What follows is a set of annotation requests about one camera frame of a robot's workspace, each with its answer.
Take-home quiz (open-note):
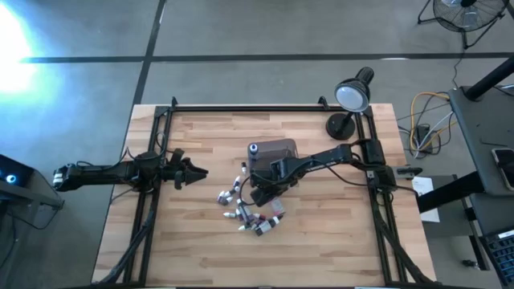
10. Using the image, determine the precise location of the black side table leg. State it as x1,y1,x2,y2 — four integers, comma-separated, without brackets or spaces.
416,171,485,214

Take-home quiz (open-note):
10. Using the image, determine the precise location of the grey side table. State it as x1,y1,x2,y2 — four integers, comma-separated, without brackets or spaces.
447,84,514,197

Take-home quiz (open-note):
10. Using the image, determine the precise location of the black hex key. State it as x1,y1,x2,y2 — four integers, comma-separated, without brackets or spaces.
479,138,509,148

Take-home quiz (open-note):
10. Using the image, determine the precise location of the black aluminium table frame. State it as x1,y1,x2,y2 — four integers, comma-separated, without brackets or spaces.
94,96,437,288

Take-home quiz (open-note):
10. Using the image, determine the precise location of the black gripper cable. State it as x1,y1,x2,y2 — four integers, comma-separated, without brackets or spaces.
324,162,374,189

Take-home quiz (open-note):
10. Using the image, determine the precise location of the yellow cable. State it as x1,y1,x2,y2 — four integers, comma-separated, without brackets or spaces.
409,91,457,153

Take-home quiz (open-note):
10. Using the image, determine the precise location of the black desk lamp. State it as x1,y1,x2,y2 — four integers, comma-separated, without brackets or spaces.
325,66,375,141

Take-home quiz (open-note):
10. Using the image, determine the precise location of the black power strip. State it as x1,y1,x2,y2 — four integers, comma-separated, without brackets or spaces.
414,123,434,156

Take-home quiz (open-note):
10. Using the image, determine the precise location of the black device with blue light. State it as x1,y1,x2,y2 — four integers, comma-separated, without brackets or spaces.
0,153,66,232

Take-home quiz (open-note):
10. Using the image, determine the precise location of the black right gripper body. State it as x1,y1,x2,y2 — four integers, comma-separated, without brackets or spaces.
250,157,300,190

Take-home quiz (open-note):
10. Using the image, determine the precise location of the white paper sheet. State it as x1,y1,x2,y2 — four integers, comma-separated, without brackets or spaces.
411,175,441,224

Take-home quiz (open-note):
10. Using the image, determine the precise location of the black keyboard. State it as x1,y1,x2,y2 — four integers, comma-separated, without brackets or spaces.
479,228,514,288

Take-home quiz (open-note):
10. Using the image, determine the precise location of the black slanted pole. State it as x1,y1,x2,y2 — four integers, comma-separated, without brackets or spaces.
464,55,514,101

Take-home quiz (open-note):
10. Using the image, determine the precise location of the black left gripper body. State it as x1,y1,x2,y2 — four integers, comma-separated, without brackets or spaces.
160,148,187,192

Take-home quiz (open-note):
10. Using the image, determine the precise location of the black smartphone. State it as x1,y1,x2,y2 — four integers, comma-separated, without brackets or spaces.
491,147,514,192

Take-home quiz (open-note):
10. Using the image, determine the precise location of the black cable bundle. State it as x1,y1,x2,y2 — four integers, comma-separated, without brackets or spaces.
100,208,157,284
375,216,426,284

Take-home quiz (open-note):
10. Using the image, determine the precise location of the black floor fan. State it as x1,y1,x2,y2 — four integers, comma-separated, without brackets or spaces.
416,0,510,50

